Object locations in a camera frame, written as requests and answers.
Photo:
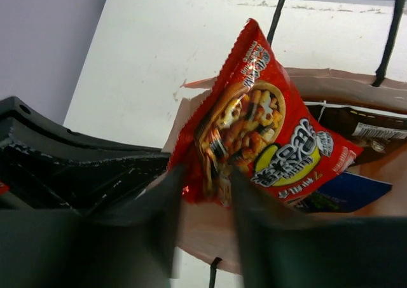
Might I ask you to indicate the red snack bag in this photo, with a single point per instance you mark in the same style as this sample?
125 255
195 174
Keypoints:
254 119

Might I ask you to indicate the blue sea salt chips bag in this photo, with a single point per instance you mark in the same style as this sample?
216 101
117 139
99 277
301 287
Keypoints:
344 194

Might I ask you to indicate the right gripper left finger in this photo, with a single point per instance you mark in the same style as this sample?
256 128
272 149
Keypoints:
131 244

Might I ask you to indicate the orange paper bag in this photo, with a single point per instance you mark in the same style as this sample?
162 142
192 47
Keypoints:
208 230

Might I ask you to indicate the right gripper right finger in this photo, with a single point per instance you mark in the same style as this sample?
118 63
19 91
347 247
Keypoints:
282 247

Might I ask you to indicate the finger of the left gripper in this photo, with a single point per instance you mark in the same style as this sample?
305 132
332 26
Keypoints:
84 187
15 108

